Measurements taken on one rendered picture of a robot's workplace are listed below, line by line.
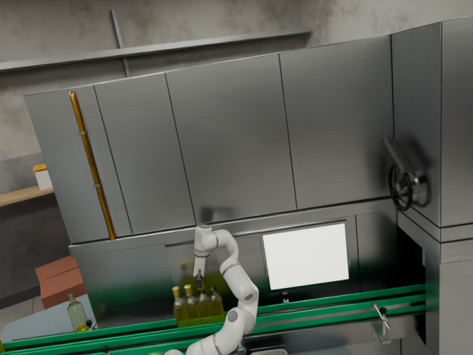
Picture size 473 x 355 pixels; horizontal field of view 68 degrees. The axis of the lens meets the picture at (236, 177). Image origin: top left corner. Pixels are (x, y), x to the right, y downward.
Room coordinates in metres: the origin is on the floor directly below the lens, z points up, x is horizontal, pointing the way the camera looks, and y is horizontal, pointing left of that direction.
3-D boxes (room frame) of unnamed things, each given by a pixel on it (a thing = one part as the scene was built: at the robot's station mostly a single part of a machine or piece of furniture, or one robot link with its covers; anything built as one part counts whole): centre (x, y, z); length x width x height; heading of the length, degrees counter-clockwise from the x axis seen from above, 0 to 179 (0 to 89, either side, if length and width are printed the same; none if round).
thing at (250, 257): (1.58, -0.05, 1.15); 0.90 x 0.03 x 0.34; 88
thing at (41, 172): (3.62, 1.83, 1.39); 0.39 x 0.32 x 0.22; 115
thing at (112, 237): (1.61, 0.65, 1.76); 0.03 x 0.03 x 0.72; 88
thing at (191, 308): (1.46, 0.31, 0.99); 0.06 x 0.06 x 0.21; 89
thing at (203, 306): (1.46, 0.25, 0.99); 0.06 x 0.06 x 0.21; 87
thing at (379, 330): (1.30, -0.54, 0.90); 0.17 x 0.05 x 0.23; 178
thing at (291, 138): (1.96, -0.29, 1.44); 2.34 x 0.79 x 1.38; 88
